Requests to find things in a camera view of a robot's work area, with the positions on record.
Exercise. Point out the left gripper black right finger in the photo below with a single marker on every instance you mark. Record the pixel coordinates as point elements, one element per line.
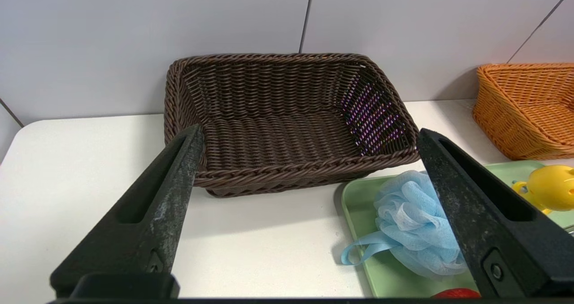
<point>489,232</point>

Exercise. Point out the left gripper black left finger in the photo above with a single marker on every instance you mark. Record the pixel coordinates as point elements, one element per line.
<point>152,232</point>

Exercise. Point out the red apple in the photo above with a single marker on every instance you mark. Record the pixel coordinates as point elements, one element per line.
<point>455,293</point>

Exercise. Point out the orange wicker basket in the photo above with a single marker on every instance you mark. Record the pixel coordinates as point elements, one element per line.
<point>515,115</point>

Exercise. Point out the dark brown wicker basket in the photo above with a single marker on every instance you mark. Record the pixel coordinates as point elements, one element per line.
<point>278,133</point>

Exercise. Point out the blue mesh bath sponge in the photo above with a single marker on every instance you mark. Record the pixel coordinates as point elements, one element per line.
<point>412,214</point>

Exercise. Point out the yellow duck toy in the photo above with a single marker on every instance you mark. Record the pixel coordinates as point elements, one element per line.
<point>554,187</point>

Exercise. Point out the green plastic tray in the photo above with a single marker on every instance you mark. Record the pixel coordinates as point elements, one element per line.
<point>385,272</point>

